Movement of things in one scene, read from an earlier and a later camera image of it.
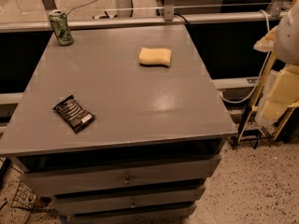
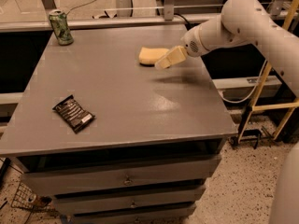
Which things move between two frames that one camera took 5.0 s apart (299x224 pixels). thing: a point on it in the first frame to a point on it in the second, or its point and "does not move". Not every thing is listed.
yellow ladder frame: (254, 107) does not move
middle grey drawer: (122, 201) does not move
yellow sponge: (154, 56) does not move
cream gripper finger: (267, 43) to (163, 63)
